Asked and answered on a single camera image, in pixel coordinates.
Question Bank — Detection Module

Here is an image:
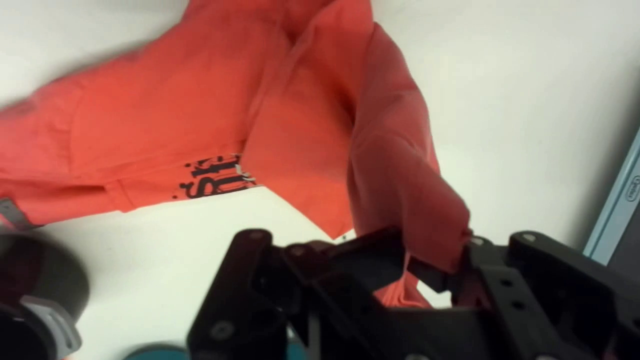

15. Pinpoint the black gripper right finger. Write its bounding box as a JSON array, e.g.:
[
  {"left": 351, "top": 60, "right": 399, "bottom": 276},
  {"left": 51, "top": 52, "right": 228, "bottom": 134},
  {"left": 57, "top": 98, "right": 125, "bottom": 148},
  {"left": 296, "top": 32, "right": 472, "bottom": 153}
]
[{"left": 449, "top": 230, "right": 640, "bottom": 360}]

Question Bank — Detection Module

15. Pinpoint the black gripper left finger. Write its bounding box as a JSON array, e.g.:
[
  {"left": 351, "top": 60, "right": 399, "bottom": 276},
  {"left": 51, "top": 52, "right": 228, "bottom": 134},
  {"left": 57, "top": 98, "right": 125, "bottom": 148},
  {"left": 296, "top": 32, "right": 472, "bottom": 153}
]
[{"left": 185, "top": 227, "right": 449, "bottom": 360}]

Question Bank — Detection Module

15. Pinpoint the orange sweatshirt with black print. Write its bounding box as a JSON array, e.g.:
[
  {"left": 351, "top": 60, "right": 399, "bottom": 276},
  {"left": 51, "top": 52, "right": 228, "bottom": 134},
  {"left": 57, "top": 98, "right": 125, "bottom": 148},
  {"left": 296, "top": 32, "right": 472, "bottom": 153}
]
[{"left": 0, "top": 0, "right": 473, "bottom": 312}]

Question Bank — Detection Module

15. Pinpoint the light blue panel edge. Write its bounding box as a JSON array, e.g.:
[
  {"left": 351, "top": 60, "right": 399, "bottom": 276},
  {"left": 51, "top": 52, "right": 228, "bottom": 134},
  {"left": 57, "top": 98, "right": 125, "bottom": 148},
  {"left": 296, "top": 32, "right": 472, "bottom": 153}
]
[{"left": 582, "top": 129, "right": 640, "bottom": 268}]

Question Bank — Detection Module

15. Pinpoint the teal round object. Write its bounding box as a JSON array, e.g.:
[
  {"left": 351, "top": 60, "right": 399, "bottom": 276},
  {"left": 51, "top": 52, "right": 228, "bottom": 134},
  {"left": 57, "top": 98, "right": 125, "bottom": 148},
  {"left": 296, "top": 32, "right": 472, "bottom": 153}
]
[{"left": 121, "top": 341, "right": 189, "bottom": 360}]

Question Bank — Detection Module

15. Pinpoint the black round object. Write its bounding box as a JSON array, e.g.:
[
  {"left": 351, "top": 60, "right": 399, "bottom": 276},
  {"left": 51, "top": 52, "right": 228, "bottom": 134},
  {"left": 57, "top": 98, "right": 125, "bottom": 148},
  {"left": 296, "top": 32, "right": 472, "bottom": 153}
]
[{"left": 0, "top": 228, "right": 91, "bottom": 360}]

